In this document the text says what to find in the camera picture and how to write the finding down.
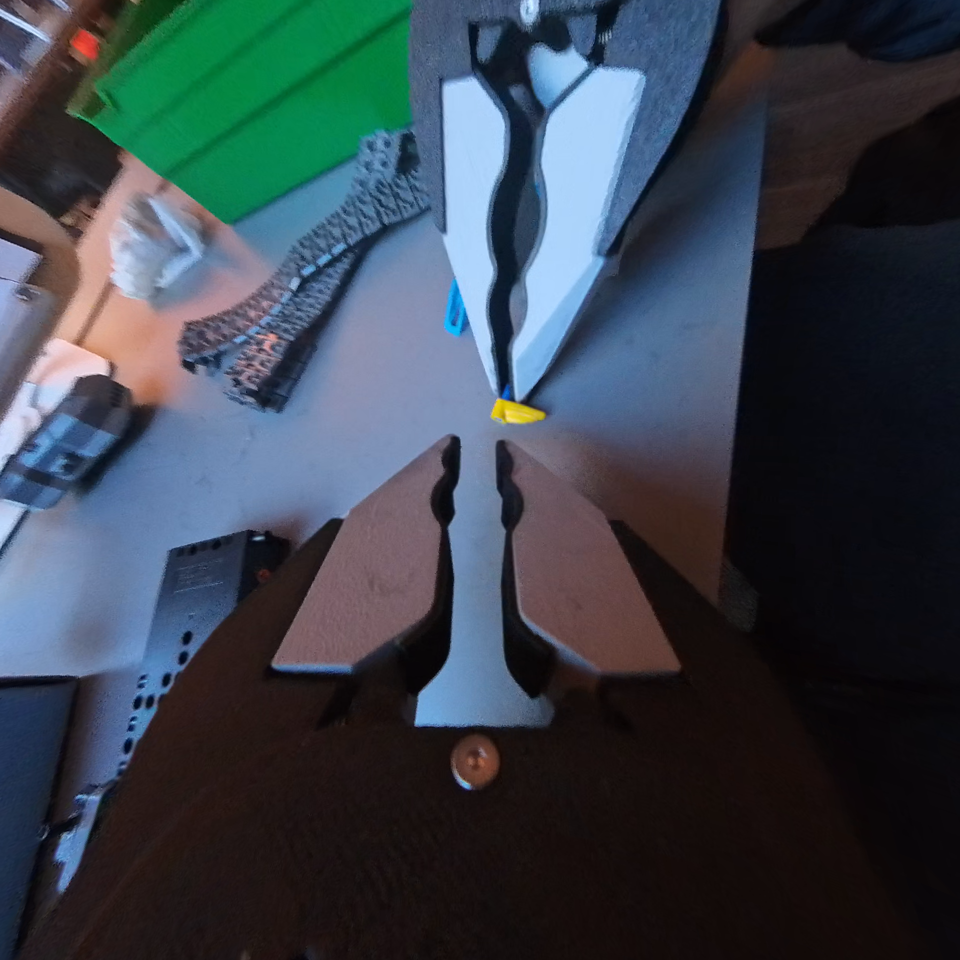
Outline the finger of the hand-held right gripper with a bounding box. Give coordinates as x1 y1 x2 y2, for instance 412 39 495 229
508 66 648 404
441 73 526 397

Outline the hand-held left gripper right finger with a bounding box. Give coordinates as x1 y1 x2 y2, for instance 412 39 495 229
495 438 684 700

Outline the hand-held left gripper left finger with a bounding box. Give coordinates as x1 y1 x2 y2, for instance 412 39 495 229
270 433 462 695

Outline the black controller box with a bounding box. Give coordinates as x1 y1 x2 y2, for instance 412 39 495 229
112 528 290 789

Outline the yellow wedge piece blue pin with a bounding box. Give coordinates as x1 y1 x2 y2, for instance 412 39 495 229
491 384 547 427

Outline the grey desk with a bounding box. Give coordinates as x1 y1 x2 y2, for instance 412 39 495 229
0 45 770 901

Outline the green plastic bin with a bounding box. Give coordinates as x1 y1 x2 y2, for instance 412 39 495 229
66 0 415 225

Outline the crumpled white tissue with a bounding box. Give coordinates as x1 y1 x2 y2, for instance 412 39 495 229
108 193 205 301

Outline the grey faceted toy block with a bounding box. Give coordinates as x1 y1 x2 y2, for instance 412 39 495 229
0 373 138 513

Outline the grey plastic beam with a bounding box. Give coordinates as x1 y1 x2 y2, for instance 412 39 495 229
52 780 114 894

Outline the white flat pad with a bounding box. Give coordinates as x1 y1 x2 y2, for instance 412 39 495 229
0 337 114 541

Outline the wooden display board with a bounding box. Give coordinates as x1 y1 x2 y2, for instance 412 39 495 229
0 186 82 421

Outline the instruction sheet stand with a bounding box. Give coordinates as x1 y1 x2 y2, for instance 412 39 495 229
0 277 57 410

